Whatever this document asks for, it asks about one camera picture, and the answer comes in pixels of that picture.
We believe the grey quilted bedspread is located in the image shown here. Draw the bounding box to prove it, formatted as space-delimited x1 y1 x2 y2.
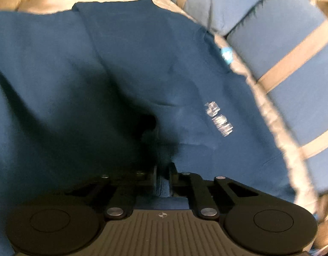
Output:
0 0 323 219

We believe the blue grey-striped pillow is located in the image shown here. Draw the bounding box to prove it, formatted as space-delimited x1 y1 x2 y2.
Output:
227 0 328 196

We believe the blue t-shirt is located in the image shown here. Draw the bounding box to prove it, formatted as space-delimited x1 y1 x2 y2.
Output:
0 0 296 256

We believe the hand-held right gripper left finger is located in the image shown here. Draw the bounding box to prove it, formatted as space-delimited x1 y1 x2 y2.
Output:
65 165 158 218

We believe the blue striped pillow with stain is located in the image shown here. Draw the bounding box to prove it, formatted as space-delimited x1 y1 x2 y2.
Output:
151 0 277 36

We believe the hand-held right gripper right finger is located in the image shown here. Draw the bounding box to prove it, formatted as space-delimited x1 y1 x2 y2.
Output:
168 164 261 218

